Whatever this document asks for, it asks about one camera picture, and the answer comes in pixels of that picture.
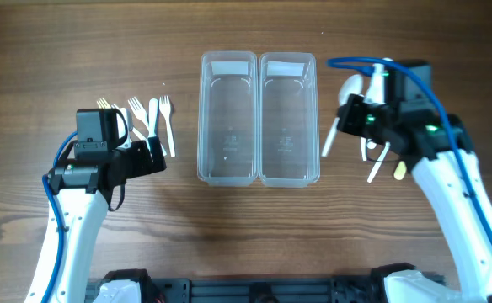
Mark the light blue plastic fork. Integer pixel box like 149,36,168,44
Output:
148,98,159,137

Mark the black aluminium base frame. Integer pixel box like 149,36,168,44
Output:
85,268,447,303

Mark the white plastic fork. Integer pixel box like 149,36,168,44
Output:
127,97,149,129
111,104,146,140
159,95,176,157

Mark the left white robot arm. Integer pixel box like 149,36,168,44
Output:
25,109,166,302

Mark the clear plastic container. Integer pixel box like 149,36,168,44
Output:
259,52,320,188
197,51,257,187

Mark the left blue cable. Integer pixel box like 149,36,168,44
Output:
40,130,78,303

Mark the left clear plastic container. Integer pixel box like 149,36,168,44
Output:
197,51,257,187

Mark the blue cable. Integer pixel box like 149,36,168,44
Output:
325,56,492,291
40,130,78,303

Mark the right clear plastic container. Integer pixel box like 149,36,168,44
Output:
259,52,320,188

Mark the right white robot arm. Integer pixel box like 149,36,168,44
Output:
327,57,492,302

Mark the yellow plastic fork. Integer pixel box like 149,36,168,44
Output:
97,98,111,109

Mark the right blue cable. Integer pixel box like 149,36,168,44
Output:
325,56,492,291

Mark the yellow plastic spoon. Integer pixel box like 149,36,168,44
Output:
393,161,407,181

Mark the white plastic spoon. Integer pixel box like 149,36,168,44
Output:
321,74,363,157
367,142,390,183
360,137,367,162

